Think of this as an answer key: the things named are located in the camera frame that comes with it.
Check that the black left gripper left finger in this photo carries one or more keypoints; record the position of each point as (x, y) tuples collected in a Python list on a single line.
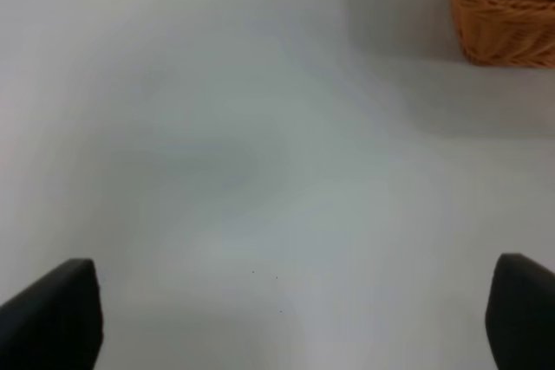
[(55, 323)]

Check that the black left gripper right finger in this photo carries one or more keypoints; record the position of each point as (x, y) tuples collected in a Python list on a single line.
[(519, 316)]

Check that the orange wicker basket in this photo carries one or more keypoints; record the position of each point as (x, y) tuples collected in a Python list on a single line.
[(506, 33)]

